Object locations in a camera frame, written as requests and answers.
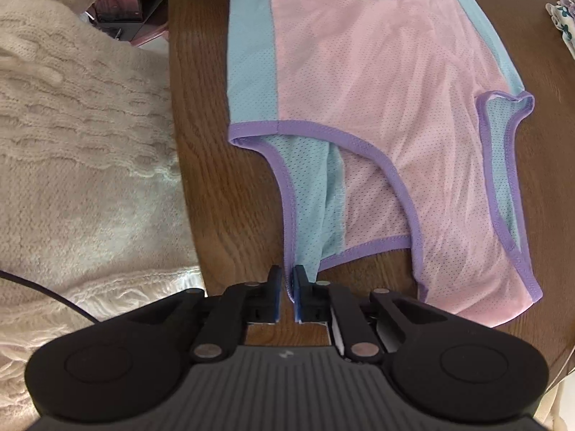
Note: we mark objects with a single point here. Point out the dark maroon box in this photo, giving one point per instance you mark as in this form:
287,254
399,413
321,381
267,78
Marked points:
121,9

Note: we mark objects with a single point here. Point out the cream knitted sweater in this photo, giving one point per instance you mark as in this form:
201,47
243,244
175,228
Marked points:
67,166

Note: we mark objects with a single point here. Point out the pink and blue mesh garment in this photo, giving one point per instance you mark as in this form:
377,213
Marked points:
382,98

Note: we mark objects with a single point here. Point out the stack of folded floral clothes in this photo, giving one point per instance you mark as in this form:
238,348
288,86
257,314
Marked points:
567,27

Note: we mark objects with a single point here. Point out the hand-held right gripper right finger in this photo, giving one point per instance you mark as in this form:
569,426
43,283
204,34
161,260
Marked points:
298,296

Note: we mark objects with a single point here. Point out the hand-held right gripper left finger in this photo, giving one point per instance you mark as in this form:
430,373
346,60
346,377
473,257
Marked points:
276,305

